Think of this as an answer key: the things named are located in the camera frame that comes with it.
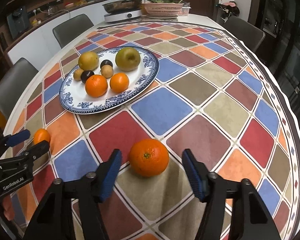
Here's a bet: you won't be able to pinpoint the lone orange tangerine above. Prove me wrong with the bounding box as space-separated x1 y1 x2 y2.
33 128 51 145

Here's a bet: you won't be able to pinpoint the brown kiwi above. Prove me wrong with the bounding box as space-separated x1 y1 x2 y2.
73 68 84 81
101 64 114 79

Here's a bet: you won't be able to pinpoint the dark plum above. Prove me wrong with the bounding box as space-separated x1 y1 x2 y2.
100 60 113 69
81 70 95 83

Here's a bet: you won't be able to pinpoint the yellow pear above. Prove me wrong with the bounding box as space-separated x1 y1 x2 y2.
78 51 99 70

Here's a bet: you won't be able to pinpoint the large orange tangerine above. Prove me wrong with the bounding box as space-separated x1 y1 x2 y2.
128 139 170 177

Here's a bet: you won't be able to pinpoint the green apple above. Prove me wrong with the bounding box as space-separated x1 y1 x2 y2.
115 47 141 72

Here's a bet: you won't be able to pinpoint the person left hand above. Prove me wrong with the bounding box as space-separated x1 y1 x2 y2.
1 195 14 221

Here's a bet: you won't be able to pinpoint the near left grey chair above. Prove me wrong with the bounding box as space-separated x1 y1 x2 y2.
0 57 38 120

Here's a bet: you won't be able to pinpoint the grey chair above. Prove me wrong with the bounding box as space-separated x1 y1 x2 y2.
0 57 38 120
223 15 266 52
52 14 94 48

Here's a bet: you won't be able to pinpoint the blue white porcelain plate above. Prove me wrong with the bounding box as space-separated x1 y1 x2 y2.
59 46 159 114

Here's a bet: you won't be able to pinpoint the far left grey chair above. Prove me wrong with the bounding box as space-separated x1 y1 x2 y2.
52 14 94 48

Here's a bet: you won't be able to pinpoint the colourful checkered tablecloth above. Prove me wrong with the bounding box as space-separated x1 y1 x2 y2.
5 22 300 239

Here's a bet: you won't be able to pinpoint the white induction cooker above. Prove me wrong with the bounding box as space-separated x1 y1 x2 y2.
104 9 142 23

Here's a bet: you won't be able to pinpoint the steel wok pan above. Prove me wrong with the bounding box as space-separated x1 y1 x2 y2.
103 0 142 14

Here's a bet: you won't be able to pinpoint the far right grey chair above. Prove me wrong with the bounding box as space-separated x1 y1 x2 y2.
223 15 266 52

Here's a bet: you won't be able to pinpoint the pink vegetable basket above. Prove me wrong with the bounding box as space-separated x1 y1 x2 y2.
143 3 183 18

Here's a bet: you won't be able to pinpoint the green leafy vegetables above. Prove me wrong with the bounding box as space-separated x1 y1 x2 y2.
145 0 183 4

